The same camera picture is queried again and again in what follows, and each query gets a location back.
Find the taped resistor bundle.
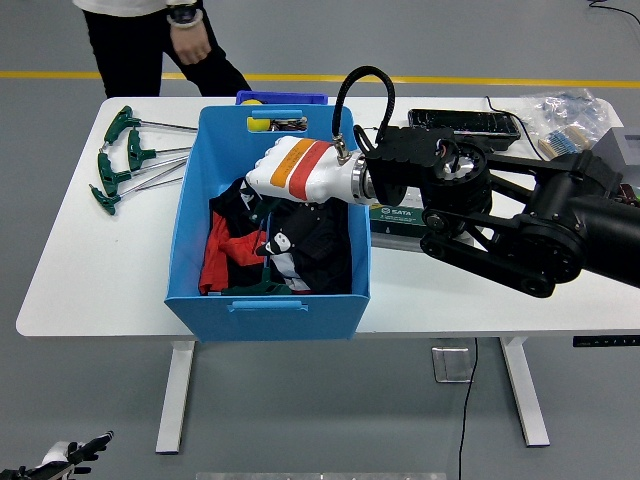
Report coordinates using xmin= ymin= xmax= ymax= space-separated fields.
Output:
xmin=537 ymin=124 xmax=597 ymax=160

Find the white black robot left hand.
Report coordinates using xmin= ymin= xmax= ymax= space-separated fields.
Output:
xmin=0 ymin=430 xmax=115 ymax=480

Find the dark blue plastic bin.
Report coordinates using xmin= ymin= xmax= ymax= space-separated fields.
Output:
xmin=234 ymin=90 xmax=330 ymax=106

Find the black cable loop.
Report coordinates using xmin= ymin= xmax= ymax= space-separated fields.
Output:
xmin=588 ymin=0 xmax=640 ymax=24

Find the large green T-handle hex key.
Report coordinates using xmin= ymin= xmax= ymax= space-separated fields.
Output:
xmin=221 ymin=219 xmax=294 ymax=296

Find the white table leg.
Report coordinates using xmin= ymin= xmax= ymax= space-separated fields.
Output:
xmin=155 ymin=339 xmax=196 ymax=455
xmin=499 ymin=336 xmax=551 ymax=448

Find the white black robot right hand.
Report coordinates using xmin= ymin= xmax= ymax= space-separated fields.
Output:
xmin=238 ymin=135 xmax=362 ymax=259

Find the black floor cable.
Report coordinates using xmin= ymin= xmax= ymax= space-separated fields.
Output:
xmin=457 ymin=337 xmax=480 ymax=480

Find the light blue plastic storage box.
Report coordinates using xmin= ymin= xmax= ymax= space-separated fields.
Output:
xmin=163 ymin=104 xmax=372 ymax=343

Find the person's left hand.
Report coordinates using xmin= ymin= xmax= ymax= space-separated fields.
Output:
xmin=169 ymin=17 xmax=214 ymax=66

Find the clear plastic parts bag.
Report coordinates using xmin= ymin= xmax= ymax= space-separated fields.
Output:
xmin=519 ymin=88 xmax=614 ymax=146

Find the black wrist watch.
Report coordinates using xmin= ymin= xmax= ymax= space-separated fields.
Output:
xmin=166 ymin=1 xmax=201 ymax=22

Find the black table control panel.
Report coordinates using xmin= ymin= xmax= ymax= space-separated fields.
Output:
xmin=572 ymin=334 xmax=640 ymax=347

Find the person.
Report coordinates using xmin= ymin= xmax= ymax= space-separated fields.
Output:
xmin=72 ymin=0 xmax=253 ymax=99

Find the thin black cord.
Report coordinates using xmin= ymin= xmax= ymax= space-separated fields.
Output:
xmin=483 ymin=95 xmax=546 ymax=161

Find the grey box device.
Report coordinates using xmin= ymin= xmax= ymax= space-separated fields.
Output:
xmin=589 ymin=126 xmax=640 ymax=174

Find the green grey hex key holder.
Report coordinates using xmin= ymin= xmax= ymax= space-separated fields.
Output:
xmin=368 ymin=189 xmax=436 ymax=255

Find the black and red clothing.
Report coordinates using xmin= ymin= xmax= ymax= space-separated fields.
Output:
xmin=198 ymin=177 xmax=354 ymax=296

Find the metal floor plate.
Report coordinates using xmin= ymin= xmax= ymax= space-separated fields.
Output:
xmin=431 ymin=346 xmax=475 ymax=384

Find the black plastic tray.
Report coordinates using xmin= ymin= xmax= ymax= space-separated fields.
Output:
xmin=407 ymin=108 xmax=524 ymax=151

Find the yellow ball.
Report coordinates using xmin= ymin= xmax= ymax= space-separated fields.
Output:
xmin=240 ymin=98 xmax=272 ymax=134

